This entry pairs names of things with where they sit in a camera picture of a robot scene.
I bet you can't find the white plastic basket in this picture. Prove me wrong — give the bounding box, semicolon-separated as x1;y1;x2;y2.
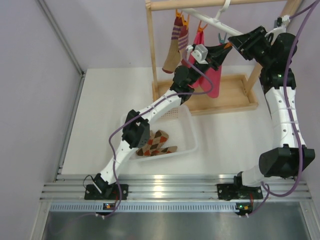
129;105;199;163

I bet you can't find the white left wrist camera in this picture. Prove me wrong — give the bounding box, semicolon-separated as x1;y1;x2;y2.
186;44;208;64

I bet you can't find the aluminium frame post left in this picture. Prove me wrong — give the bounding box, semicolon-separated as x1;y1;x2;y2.
35;0;85;76

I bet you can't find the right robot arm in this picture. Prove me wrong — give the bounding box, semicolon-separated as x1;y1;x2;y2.
228;26;316;199

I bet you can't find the orange clip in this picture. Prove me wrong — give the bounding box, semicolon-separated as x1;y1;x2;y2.
197;20;208;33
223;42;233;50
174;9;190;28

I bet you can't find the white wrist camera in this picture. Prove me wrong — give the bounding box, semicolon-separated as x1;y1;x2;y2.
186;44;208;64
265;15;291;38

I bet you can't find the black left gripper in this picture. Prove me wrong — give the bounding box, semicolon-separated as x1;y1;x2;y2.
186;42;231;86

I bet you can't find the teal clip inner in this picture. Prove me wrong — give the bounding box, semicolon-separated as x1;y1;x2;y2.
218;32;228;45

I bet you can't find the white clip hanger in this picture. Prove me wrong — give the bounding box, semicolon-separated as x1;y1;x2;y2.
181;0;243;36

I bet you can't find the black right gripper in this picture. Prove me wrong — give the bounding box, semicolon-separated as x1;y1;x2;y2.
227;26;274;68

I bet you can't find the wooden drying rack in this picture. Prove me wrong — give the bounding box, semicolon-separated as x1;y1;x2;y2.
145;0;298;115

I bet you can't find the argyle beige orange sock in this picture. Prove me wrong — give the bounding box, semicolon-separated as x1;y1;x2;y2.
135;130;178;157

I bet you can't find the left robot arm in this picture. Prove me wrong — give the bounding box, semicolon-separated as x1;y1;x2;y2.
84;43;232;200

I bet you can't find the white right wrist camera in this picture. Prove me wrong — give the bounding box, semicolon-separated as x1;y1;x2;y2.
265;15;291;38

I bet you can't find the pink sock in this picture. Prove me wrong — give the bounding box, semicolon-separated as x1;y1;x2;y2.
199;66;222;99
187;31;207;88

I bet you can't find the beige maroon striped sock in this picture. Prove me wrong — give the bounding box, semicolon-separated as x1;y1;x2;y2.
162;22;183;74

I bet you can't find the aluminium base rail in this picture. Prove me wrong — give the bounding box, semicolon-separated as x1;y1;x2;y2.
38;174;315;217

